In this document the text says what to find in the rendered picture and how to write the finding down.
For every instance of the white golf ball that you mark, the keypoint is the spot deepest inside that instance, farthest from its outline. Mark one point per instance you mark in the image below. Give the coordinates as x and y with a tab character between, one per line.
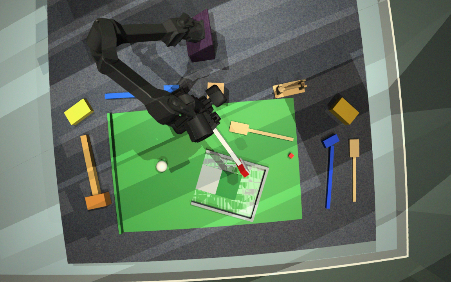
161	166

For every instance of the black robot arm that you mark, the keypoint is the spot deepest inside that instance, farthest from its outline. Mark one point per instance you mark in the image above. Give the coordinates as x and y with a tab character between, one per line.
104	37

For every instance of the yellow rectangular block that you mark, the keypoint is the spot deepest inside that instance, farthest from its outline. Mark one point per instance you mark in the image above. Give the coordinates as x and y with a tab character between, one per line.
78	112

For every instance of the green rectangular mat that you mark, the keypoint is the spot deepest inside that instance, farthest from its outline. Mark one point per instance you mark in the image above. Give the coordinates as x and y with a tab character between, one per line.
152	200

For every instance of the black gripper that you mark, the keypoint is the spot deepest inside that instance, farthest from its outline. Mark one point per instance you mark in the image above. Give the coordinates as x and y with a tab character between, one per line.
215	95

